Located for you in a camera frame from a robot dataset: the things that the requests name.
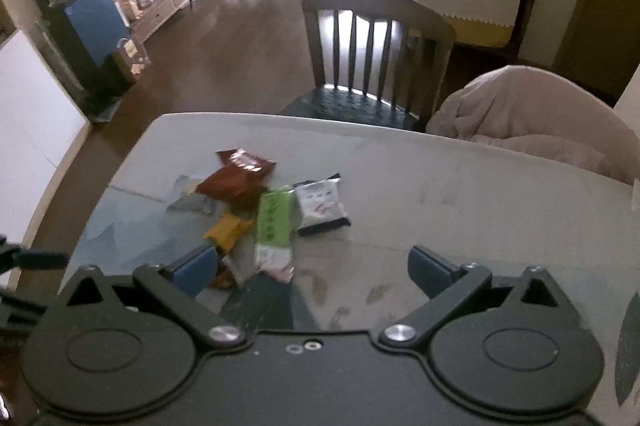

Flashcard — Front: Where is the brown chocolate candy packet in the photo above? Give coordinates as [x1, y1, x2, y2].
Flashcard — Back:
[208, 255, 244, 290]

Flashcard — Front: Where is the brown paper bag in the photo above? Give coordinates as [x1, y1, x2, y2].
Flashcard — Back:
[111, 35, 151, 85]

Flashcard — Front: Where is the green snack bar pack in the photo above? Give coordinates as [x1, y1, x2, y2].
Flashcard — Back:
[255, 189, 295, 284]

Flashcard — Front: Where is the light blue pastry packet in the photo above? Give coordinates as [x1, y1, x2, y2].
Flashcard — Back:
[167, 175, 215, 215]

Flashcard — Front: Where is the blue black water dispenser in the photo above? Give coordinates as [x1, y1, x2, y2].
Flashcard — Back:
[35, 0, 130, 124]

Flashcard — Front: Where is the dark red foil snack bag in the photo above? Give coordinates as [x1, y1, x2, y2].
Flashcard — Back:
[195, 148, 277, 211]

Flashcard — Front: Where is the white side cabinet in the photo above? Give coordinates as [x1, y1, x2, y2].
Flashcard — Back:
[0, 30, 90, 245]

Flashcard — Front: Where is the white black snack packet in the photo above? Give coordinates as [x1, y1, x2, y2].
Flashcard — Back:
[294, 173, 352, 237]

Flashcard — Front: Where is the pink cloth covered chair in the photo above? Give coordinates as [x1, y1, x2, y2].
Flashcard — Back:
[426, 66, 639, 185]

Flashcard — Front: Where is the yellow snack packet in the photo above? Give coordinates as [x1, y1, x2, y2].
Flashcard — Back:
[203, 211, 255, 255]

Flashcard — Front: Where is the dark wooden dining chair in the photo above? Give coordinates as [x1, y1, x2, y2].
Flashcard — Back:
[282, 0, 456, 131]

